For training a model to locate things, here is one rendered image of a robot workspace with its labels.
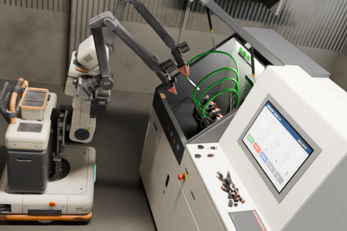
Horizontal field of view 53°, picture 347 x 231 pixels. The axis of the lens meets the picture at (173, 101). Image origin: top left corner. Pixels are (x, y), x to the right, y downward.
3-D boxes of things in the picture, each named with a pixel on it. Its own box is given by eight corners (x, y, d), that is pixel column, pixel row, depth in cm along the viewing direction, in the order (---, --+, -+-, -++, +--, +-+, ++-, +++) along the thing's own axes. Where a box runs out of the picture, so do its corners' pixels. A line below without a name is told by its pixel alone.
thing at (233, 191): (211, 175, 194) (214, 168, 191) (228, 174, 198) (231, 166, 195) (229, 208, 176) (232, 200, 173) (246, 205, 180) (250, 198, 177)
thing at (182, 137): (153, 107, 274) (156, 90, 265) (158, 107, 275) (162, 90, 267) (177, 162, 226) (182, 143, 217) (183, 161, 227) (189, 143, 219)
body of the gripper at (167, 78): (177, 83, 211) (170, 74, 207) (162, 91, 213) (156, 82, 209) (176, 78, 216) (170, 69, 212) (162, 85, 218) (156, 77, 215)
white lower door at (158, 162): (139, 168, 311) (152, 106, 275) (141, 168, 311) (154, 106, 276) (158, 230, 261) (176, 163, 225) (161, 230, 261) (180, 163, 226)
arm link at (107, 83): (87, 12, 187) (85, 19, 179) (111, 9, 188) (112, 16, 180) (101, 82, 213) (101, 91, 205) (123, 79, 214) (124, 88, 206)
